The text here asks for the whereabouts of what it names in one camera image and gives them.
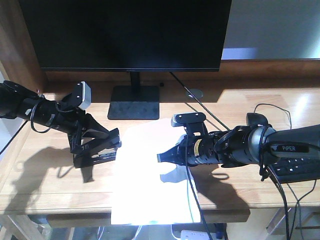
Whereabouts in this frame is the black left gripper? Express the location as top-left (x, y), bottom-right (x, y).
top-left (51, 101), bottom-right (119, 183)

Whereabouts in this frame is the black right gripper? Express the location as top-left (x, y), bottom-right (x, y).
top-left (157, 129), bottom-right (250, 168)

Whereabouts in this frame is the black orange stapler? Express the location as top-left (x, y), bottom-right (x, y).
top-left (82, 132), bottom-right (122, 165)

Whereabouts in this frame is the white paper sheet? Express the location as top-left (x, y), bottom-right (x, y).
top-left (111, 118), bottom-right (201, 226)

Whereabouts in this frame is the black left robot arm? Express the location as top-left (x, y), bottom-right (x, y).
top-left (0, 80), bottom-right (122, 170)

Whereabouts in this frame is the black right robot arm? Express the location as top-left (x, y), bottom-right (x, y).
top-left (157, 124), bottom-right (320, 168)

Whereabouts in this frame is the white power strip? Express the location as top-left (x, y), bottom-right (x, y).
top-left (171, 223), bottom-right (225, 240)

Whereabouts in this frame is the black computer mouse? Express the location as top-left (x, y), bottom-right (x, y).
top-left (246, 103), bottom-right (292, 130)

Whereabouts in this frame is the black keyboard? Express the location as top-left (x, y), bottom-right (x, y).
top-left (270, 157), bottom-right (320, 184)

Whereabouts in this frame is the black computer monitor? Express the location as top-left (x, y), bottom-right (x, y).
top-left (19, 0), bottom-right (232, 120)

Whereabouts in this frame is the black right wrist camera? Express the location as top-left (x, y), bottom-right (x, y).
top-left (171, 112), bottom-right (209, 140)

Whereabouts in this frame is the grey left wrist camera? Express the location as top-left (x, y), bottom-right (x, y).
top-left (60, 81), bottom-right (92, 111)

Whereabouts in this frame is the black monitor cable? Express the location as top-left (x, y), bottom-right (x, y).
top-left (169, 71), bottom-right (232, 132)

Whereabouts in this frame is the grey desk cable grommet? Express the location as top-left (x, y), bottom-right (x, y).
top-left (185, 88), bottom-right (204, 99)

